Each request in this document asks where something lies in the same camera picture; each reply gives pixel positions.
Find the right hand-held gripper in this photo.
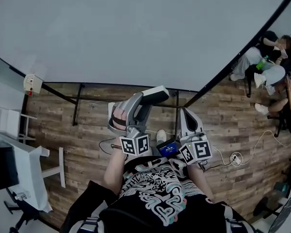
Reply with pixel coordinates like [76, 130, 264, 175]
[178, 107, 213, 165]

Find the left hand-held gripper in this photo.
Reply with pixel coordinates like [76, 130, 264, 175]
[108, 92, 153, 157]

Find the black and white whiteboard eraser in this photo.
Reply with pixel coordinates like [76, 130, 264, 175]
[142, 85, 170, 105]

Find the person's left forearm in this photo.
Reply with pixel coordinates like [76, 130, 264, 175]
[103, 150, 128, 196]

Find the person's right forearm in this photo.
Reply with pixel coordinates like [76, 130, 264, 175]
[188, 164, 215, 203]

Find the whiteboard on black stand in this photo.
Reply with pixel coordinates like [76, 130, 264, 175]
[0, 0, 291, 127]

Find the person's left hand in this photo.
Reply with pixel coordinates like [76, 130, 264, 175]
[112, 107, 127, 130]

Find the person's white shoe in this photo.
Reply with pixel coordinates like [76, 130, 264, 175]
[156, 129, 167, 143]

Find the small blue screen device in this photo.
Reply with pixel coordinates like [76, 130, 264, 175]
[156, 139, 178, 158]

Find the black office chair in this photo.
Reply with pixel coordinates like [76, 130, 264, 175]
[3, 193, 43, 233]
[266, 114, 291, 138]
[244, 69, 253, 98]

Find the person's black patterned shirt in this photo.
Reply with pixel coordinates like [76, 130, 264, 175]
[60, 155, 258, 233]

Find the green bottle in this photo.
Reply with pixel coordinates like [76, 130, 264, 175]
[256, 55, 269, 70]

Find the teal box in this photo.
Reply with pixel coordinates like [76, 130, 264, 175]
[274, 181, 288, 194]

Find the white box with red button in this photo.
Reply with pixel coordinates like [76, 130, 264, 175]
[23, 74, 43, 96]

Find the dark marble round table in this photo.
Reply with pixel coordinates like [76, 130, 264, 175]
[269, 193, 291, 233]

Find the white cloth covered table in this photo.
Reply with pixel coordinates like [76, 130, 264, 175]
[0, 131, 66, 214]

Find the white side table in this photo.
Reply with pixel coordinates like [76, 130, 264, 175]
[0, 103, 38, 144]

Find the small clear item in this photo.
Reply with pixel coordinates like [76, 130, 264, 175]
[14, 190, 31, 201]

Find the black monitor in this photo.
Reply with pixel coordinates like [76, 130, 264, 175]
[0, 147, 20, 193]

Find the thin black cable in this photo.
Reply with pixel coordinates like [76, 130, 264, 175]
[98, 136, 122, 155]
[204, 162, 231, 171]

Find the white wall plug with cable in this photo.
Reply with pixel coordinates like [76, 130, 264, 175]
[230, 153, 242, 166]

